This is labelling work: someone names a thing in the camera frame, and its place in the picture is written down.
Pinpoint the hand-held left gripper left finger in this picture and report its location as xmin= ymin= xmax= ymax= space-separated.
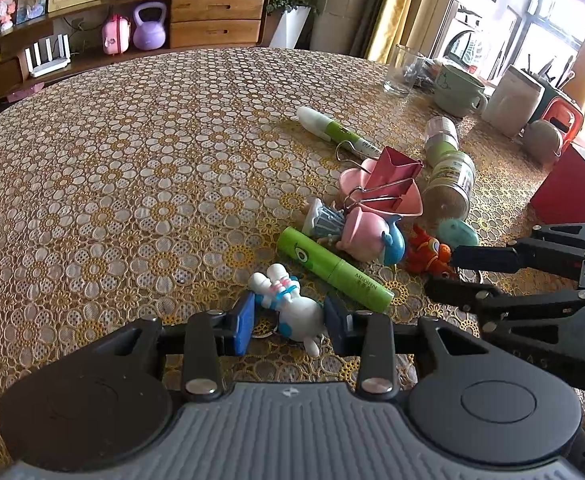
xmin=95 ymin=292 xmax=258 ymax=401

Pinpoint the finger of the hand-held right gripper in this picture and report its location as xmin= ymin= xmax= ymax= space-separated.
xmin=424 ymin=276 xmax=585 ymax=393
xmin=449 ymin=222 xmax=585 ymax=281

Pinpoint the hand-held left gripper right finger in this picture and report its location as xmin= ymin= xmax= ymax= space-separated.
xmin=324 ymin=296 xmax=488 ymax=403

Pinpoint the teal round toy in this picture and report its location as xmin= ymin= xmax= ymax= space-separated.
xmin=437 ymin=217 xmax=480 ymax=250

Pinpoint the white rabbit toy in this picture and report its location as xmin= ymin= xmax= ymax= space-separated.
xmin=247 ymin=262 xmax=326 ymax=358

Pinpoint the orange fish toy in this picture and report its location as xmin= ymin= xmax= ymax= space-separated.
xmin=405 ymin=225 xmax=458 ymax=278

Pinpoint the green tube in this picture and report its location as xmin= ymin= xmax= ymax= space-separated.
xmin=276 ymin=226 xmax=393 ymax=313

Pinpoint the large green-label spice jar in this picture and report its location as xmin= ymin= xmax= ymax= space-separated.
xmin=421 ymin=151 xmax=477 ymax=223

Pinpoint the red cardboard box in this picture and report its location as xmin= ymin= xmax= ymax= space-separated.
xmin=529 ymin=145 xmax=585 ymax=226

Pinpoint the pink binder clip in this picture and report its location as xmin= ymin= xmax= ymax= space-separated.
xmin=335 ymin=141 xmax=425 ymax=211

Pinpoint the small clear-capped jar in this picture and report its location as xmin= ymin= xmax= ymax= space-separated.
xmin=425 ymin=116 xmax=459 ymax=161

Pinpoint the pink and blue whale figure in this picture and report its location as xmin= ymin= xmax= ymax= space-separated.
xmin=333 ymin=207 xmax=407 ymax=266

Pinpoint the small doll with blue skirt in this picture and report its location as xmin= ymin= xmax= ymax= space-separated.
xmin=301 ymin=197 xmax=347 ymax=248

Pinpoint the beige egg-shaped container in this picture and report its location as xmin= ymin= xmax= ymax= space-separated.
xmin=523 ymin=119 xmax=564 ymax=165

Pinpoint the pink heart-shaped dish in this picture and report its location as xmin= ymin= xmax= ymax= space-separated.
xmin=339 ymin=158 xmax=425 ymax=218

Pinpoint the white pitcher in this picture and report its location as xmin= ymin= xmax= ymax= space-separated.
xmin=481 ymin=65 xmax=545 ymax=138

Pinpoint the orange and green knife holder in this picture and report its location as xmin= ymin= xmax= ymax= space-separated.
xmin=527 ymin=57 xmax=585 ymax=156

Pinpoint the pale green mug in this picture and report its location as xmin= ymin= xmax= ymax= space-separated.
xmin=431 ymin=64 xmax=488 ymax=118

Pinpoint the white and green marker pen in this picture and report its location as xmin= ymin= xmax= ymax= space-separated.
xmin=296 ymin=106 xmax=383 ymax=161

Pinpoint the clear glass cup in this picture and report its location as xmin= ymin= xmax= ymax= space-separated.
xmin=383 ymin=44 xmax=426 ymax=96

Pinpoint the white washing machine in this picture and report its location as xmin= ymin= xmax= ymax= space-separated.
xmin=443 ymin=15 xmax=493 ymax=78

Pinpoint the yellow curtain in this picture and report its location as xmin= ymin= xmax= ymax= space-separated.
xmin=365 ymin=0 xmax=423 ymax=63

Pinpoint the beige curtain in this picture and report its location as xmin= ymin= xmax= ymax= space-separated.
xmin=317 ymin=0 xmax=373 ymax=56

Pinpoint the potted plant in white pot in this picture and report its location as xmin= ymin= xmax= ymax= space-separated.
xmin=245 ymin=0 xmax=318 ymax=51

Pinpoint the purple kettlebell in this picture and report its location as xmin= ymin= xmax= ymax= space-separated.
xmin=132 ymin=1 xmax=167 ymax=51

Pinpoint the wooden sideboard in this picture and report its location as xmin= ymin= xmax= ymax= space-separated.
xmin=0 ymin=0 xmax=270 ymax=116

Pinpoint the pink toy case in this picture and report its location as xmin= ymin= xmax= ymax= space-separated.
xmin=101 ymin=14 xmax=132 ymax=56

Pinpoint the white router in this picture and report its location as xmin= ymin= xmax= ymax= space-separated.
xmin=25 ymin=34 xmax=72 ymax=78

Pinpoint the window with dark frame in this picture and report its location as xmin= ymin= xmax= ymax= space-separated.
xmin=493 ymin=0 xmax=585 ymax=86

